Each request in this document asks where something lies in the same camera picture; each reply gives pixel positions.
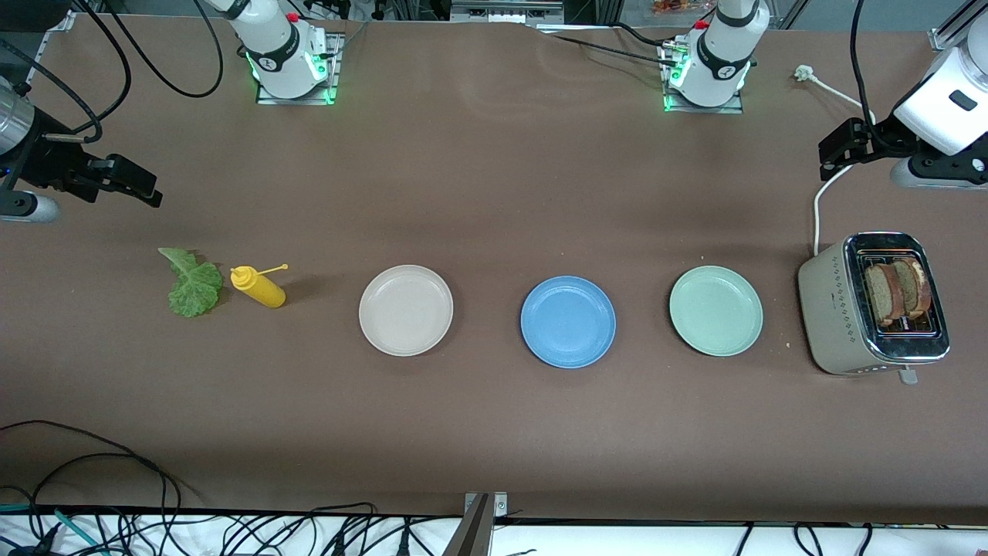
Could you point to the beige chrome toaster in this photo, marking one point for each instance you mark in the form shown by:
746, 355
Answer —
830, 309

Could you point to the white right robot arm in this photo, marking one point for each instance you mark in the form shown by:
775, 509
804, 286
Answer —
270, 38

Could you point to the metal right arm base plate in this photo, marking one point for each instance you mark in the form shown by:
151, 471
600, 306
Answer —
293, 101

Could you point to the metal table bracket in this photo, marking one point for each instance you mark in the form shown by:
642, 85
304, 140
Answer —
500, 506

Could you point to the brown bread slice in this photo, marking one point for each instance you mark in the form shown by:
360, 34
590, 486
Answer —
878, 293
912, 289

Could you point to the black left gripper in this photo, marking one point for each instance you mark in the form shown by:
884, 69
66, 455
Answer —
871, 143

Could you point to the orange snack package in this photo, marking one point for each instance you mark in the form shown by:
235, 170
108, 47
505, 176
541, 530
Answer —
679, 6

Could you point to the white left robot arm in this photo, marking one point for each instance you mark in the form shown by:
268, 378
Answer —
722, 54

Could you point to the aluminium corner profile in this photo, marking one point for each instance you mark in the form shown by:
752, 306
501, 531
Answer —
945, 37
60, 23

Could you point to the mint green round plate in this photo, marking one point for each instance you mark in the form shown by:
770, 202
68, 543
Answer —
716, 310

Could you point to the aluminium rail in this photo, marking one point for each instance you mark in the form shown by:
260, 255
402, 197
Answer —
502, 11

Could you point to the green lettuce leaf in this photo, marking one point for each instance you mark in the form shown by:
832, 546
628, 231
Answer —
193, 293

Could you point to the aluminium profile post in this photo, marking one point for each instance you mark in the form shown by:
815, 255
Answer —
471, 537

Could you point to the beige round plate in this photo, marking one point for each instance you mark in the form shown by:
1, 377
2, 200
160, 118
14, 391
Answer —
406, 310

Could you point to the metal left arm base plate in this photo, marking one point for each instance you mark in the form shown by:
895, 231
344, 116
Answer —
702, 110

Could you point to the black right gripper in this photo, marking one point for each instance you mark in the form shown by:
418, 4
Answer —
48, 164

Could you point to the yellow squeeze sauce bottle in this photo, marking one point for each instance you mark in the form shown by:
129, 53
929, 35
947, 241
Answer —
262, 289

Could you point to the blue round plate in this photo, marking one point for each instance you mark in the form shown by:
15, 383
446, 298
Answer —
568, 322

